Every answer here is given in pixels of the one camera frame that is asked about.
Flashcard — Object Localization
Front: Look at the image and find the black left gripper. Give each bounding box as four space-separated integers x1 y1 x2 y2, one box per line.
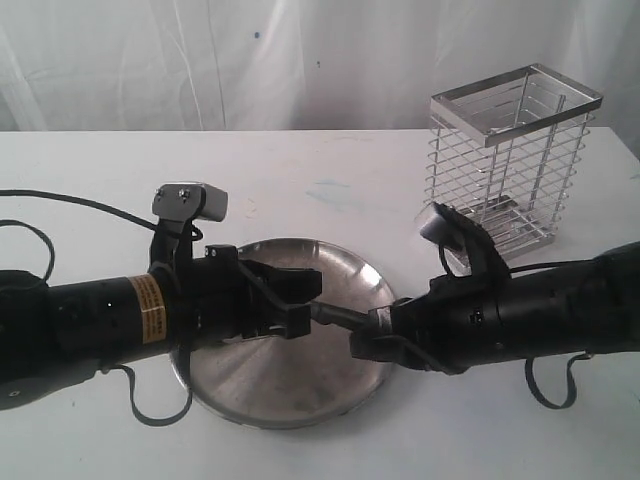
174 245 321 350

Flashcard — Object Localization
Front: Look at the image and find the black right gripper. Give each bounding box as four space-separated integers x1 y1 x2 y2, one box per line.
349 276 500 375

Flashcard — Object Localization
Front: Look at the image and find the black handled knife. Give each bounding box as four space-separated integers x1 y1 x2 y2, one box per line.
310 301 378 331

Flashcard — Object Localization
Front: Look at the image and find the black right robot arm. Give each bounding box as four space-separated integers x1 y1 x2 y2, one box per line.
350 243 639 375

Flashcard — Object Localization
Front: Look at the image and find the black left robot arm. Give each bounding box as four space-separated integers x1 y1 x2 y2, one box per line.
1 245 322 410

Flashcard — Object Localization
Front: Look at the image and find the round stainless steel plate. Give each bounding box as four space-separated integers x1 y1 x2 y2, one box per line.
170 238 395 429

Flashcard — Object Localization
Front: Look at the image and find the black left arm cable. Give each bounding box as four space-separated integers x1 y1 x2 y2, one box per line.
0 188 206 416

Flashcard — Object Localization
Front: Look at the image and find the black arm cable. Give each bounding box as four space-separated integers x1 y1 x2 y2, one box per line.
0 188 206 416
437 239 601 409

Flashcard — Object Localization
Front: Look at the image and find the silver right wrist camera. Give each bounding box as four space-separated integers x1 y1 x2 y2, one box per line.
419 202 472 253

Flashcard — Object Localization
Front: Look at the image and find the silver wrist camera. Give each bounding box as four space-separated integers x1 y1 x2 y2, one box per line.
419 202 472 253
152 182 229 222

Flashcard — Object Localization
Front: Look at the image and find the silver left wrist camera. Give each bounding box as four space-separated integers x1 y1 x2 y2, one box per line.
152 182 229 222

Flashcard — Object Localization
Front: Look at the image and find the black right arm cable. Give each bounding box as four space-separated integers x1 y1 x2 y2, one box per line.
437 239 601 409

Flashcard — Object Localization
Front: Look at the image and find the chrome wire utensil holder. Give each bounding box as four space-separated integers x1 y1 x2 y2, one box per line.
424 63 603 260

